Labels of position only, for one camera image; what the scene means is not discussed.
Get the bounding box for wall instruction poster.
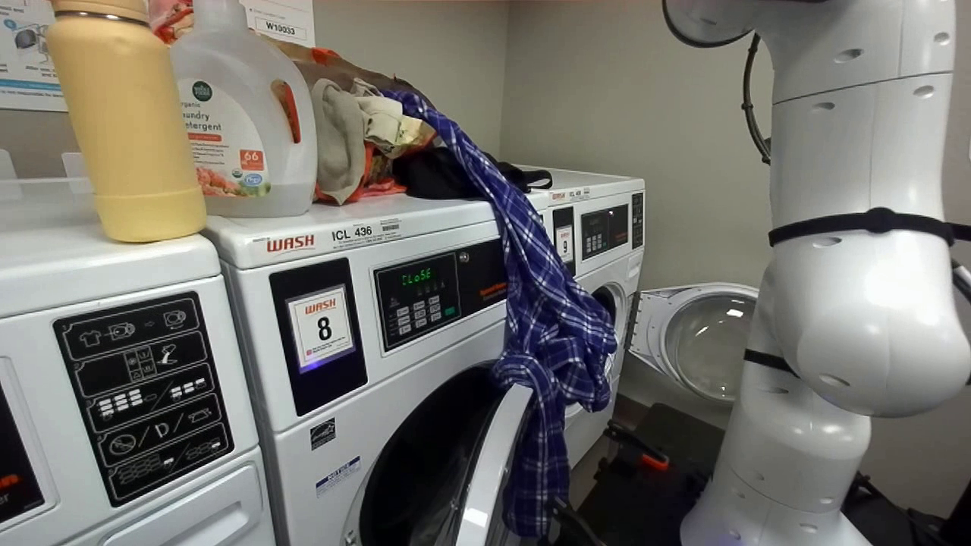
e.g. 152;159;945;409
0;0;67;112

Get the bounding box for beige cloth in bag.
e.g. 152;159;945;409
313;78;433;202

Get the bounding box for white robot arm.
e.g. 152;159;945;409
661;0;971;546

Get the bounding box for blue plaid trousers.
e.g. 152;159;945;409
393;90;617;536

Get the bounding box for middle washer round door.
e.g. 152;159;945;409
454;384;533;546

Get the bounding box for yellow water bottle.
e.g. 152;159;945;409
49;0;207;241

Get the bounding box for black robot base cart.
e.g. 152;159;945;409
567;399;721;546

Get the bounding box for white washing machine number nine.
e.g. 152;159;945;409
0;180;274;546

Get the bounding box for white washing machine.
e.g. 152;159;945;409
207;194;511;546
505;163;649;472

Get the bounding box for black clothes pile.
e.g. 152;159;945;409
393;149;553;200

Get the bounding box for far washer open door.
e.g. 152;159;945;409
629;282;759;402

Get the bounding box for white washing machine far side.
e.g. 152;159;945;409
505;163;649;472

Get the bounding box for white detergent jug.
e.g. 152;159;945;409
172;0;319;219

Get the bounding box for middle white washing machine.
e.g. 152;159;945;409
207;194;511;546

